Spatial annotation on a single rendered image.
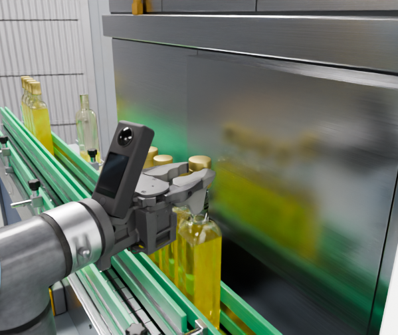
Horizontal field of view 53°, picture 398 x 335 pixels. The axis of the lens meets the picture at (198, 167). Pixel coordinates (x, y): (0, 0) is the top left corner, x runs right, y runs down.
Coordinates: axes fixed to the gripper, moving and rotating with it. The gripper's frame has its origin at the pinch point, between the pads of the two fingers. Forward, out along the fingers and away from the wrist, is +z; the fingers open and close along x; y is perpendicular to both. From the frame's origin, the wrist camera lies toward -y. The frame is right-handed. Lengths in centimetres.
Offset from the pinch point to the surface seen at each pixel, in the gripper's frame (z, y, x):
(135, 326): -16.3, 17.2, 3.0
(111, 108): 187, 62, -271
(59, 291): -7, 36, -35
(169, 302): -6.1, 21.7, -0.8
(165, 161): 2.5, 2.1, -9.8
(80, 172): 24, 27, -73
